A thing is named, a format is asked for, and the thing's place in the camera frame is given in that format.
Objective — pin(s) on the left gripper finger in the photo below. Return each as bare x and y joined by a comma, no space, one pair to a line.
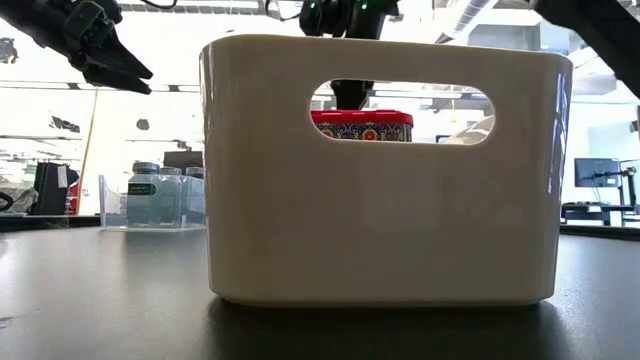
115,79
122,60

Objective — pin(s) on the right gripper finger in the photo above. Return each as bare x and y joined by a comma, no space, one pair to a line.
351,95

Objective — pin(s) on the red smoked paprika tin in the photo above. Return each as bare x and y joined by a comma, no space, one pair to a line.
370,131

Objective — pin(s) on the green-lid glass spice jar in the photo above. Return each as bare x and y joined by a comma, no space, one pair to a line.
195,200
171,200

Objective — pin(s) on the glass jars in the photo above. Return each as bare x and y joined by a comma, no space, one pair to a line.
145,210

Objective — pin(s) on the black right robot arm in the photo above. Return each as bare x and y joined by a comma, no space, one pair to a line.
600,30

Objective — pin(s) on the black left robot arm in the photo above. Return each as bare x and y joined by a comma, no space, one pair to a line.
30,20

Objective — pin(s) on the dark round ceiling fixture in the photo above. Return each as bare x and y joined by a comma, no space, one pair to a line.
142,124

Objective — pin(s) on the black box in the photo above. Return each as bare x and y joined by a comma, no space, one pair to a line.
182,159

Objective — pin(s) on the black bag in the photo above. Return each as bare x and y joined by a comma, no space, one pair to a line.
47,190

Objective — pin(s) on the white plastic bin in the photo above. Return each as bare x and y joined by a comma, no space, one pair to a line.
350,225

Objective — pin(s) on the clear plastic bin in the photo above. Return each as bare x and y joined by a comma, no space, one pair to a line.
112,210

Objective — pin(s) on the white cloth pile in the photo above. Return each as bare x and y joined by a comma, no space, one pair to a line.
22,200

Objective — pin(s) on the black computer monitor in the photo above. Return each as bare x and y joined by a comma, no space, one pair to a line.
595,172

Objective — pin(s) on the black office desk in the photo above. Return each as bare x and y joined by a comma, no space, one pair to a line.
585,207

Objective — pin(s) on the black monitor stand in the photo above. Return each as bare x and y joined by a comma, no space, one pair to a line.
631,185

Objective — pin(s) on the white ceiling duct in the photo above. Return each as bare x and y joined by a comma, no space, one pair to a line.
465,22

